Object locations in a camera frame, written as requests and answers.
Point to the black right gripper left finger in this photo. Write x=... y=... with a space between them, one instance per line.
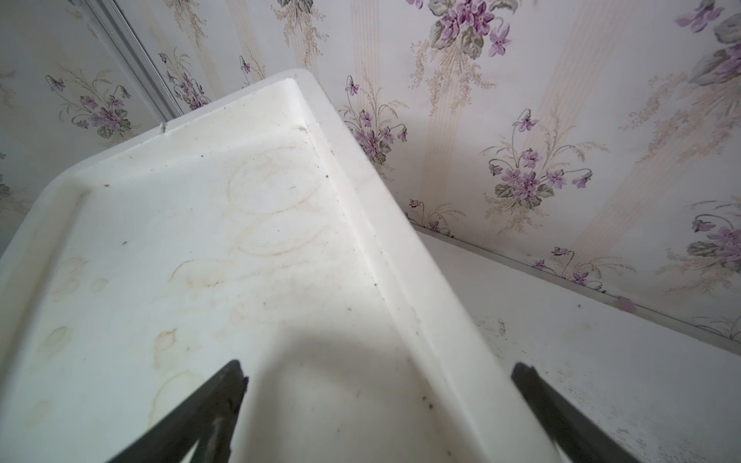
x=200 y=428

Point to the white three-drawer cabinet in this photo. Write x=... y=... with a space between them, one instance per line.
x=255 y=230

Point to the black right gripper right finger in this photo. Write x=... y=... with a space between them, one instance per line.
x=575 y=434

